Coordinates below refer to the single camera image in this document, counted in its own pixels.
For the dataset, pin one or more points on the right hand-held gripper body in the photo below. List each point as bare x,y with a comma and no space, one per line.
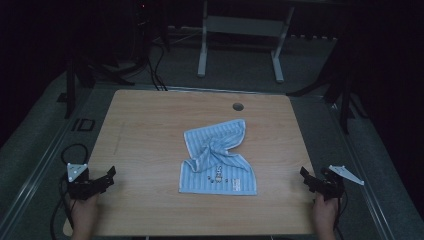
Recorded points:
330,186

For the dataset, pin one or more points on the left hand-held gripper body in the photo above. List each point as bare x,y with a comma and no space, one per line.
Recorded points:
80,188

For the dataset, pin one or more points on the blue striped towel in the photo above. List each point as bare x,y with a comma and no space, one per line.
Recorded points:
216,180

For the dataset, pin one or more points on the person's left hand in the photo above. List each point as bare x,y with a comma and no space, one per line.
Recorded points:
83,213

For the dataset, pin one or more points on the person's right hand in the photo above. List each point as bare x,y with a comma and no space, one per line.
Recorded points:
325,213

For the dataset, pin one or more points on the black stand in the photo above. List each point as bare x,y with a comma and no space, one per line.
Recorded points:
345,100
70,93

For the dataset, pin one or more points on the dark equipment rack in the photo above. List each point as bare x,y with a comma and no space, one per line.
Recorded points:
146,30

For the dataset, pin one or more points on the metal floor rail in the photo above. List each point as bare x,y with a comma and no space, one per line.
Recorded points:
36,170
363,186

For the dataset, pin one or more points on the white desk frame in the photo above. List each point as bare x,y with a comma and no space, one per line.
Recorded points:
241,26

